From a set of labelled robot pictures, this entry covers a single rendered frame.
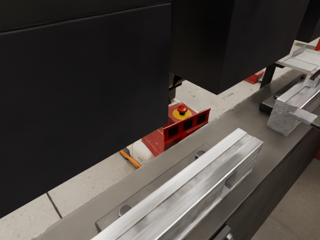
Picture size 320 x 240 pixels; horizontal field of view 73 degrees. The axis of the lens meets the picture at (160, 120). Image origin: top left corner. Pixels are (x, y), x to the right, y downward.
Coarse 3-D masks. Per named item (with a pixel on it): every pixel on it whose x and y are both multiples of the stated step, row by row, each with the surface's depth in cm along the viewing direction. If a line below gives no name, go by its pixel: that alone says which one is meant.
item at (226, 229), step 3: (225, 225) 41; (228, 225) 42; (222, 228) 41; (225, 228) 41; (228, 228) 41; (219, 231) 41; (222, 231) 40; (225, 231) 40; (228, 231) 40; (219, 234) 40; (222, 234) 40; (225, 234) 40; (228, 234) 40; (231, 234) 41; (216, 237) 40; (219, 237) 40; (222, 237) 40; (225, 237) 40; (228, 237) 40; (231, 237) 41
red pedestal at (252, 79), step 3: (258, 72) 256; (261, 72) 256; (252, 75) 256; (255, 75) 253; (258, 75) 253; (261, 75) 260; (249, 78) 261; (252, 78) 257; (255, 78) 254; (258, 78) 257; (249, 81) 261; (252, 81) 259; (255, 81) 257
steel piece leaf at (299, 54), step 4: (300, 48) 70; (304, 48) 73; (296, 52) 70; (300, 52) 72; (304, 52) 72; (308, 52) 72; (292, 56) 69; (296, 56) 70; (300, 56) 70; (304, 56) 70; (308, 56) 70; (312, 56) 70; (316, 56) 70; (304, 60) 67; (308, 60) 67; (312, 60) 67; (316, 60) 67; (316, 64) 65
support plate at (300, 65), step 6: (294, 48) 76; (318, 54) 72; (282, 60) 68; (288, 60) 68; (294, 60) 68; (300, 60) 68; (288, 66) 66; (294, 66) 65; (300, 66) 64; (306, 66) 64; (312, 66) 64; (318, 66) 65; (306, 72) 63
